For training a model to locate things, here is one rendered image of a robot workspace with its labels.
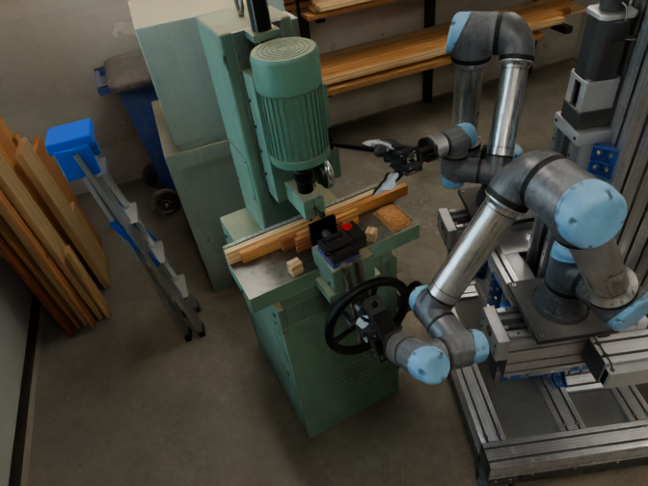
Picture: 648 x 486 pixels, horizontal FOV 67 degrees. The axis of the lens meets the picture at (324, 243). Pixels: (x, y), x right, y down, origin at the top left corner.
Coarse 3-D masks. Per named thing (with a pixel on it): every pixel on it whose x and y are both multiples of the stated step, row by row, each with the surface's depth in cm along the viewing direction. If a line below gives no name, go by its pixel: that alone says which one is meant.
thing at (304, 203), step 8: (288, 184) 155; (296, 184) 154; (288, 192) 156; (296, 192) 151; (312, 192) 150; (320, 192) 150; (296, 200) 152; (304, 200) 148; (312, 200) 148; (320, 200) 149; (296, 208) 156; (304, 208) 148; (312, 208) 150; (320, 208) 151; (304, 216) 151; (312, 216) 152
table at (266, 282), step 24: (360, 216) 166; (408, 216) 163; (384, 240) 156; (408, 240) 162; (240, 264) 154; (264, 264) 153; (312, 264) 151; (240, 288) 152; (264, 288) 145; (288, 288) 147
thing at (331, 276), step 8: (312, 248) 147; (320, 256) 144; (368, 256) 142; (320, 264) 146; (328, 264) 141; (352, 264) 140; (368, 264) 144; (320, 272) 149; (328, 272) 142; (336, 272) 139; (352, 272) 142; (368, 272) 146; (328, 280) 145; (336, 280) 141; (352, 280) 144; (336, 288) 143; (344, 288) 145
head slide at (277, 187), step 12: (252, 72) 135; (252, 84) 134; (252, 96) 139; (252, 108) 144; (264, 132) 143; (264, 144) 146; (264, 156) 152; (264, 168) 158; (276, 168) 152; (312, 168) 158; (276, 180) 154; (276, 192) 157
